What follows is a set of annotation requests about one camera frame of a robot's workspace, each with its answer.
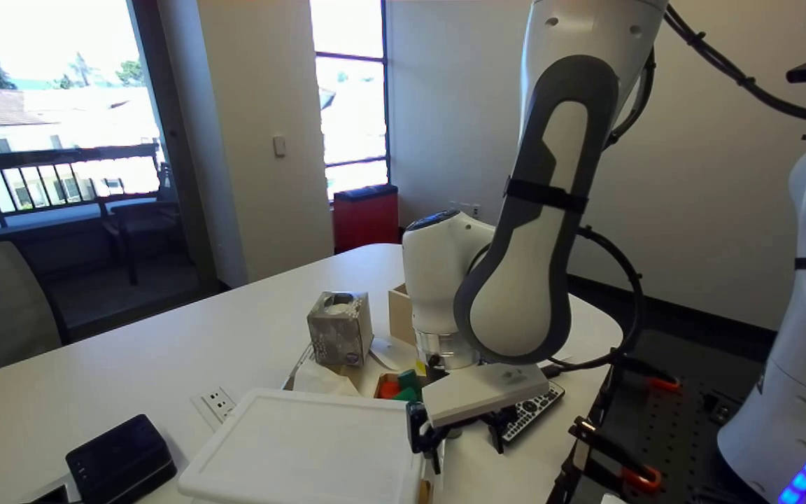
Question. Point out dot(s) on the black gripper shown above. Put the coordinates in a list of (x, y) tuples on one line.
[(426, 438)]

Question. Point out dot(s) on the grey napkin box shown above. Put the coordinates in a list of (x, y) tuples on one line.
[(338, 329)]

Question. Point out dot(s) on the white lunchbox lid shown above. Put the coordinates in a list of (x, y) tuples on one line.
[(305, 449)]

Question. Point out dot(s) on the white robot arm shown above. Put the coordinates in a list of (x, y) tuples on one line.
[(491, 299)]

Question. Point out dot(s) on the wooden shape sorter box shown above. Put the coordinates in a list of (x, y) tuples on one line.
[(401, 315)]

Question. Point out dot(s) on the wooden tray of blocks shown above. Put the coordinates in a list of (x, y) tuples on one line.
[(401, 387)]

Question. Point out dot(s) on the black remote control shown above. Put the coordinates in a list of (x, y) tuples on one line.
[(527, 413)]

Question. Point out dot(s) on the orange black clamp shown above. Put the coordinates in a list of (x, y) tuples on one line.
[(629, 470), (654, 378)]

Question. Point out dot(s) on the black mounting board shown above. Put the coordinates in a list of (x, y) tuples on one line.
[(675, 432)]

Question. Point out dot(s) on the red bin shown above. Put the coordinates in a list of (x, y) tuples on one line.
[(365, 217)]

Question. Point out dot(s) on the black phone stand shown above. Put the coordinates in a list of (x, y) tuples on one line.
[(120, 464)]

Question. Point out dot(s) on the white light switch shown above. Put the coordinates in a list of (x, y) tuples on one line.
[(277, 145)]

